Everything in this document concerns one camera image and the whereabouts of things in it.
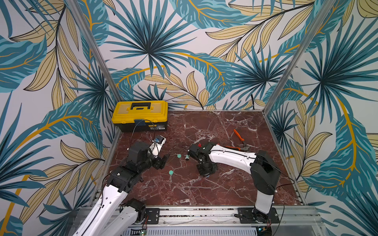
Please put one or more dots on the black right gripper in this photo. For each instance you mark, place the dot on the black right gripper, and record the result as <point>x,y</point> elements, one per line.
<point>193,150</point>

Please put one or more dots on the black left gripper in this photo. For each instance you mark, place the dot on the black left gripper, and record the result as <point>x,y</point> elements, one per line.
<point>160,162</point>

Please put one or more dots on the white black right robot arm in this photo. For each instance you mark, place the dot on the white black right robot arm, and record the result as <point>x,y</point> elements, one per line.
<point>263,170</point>

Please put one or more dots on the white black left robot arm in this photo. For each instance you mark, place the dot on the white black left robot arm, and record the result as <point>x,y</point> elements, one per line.
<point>141,157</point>

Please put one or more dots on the yellow black toolbox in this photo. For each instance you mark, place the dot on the yellow black toolbox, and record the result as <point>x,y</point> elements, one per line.
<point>141,116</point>

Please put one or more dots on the orange handled pliers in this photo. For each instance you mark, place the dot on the orange handled pliers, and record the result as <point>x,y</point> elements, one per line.
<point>239,146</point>

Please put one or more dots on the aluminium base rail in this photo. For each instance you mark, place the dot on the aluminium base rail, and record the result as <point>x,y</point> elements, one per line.
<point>229,221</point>

